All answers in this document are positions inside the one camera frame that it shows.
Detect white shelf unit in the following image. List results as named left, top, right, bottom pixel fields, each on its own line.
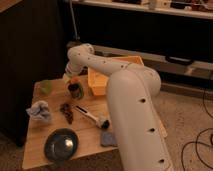
left=71, top=3, right=213, bottom=89

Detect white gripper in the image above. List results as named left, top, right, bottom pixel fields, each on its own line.
left=62, top=62, right=79, bottom=84

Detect black cables on floor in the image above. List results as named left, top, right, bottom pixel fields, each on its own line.
left=180, top=71, right=213, bottom=171

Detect round metal plate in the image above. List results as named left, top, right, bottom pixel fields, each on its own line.
left=44, top=128, right=79, bottom=163

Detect white handled dish brush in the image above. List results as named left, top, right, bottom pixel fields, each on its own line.
left=75, top=106, right=110, bottom=130

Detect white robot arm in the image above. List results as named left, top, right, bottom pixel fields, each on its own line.
left=66, top=44, right=174, bottom=171

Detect green plastic cup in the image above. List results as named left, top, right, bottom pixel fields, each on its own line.
left=40, top=80, right=52, bottom=95

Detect brown grape bunch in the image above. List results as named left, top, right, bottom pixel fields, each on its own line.
left=60, top=103, right=73, bottom=124

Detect orange plastic dish rack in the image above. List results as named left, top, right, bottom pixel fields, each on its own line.
left=88, top=56, right=143, bottom=96

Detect crumpled blue white cloth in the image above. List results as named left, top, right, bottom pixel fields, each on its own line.
left=26, top=100, right=51, bottom=122

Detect small metal cup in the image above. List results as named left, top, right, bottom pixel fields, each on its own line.
left=68, top=83, right=84, bottom=99

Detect small wooden table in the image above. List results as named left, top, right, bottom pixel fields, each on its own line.
left=22, top=76, right=168, bottom=171

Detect blue grey sponge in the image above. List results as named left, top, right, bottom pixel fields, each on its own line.
left=100, top=131, right=117, bottom=147

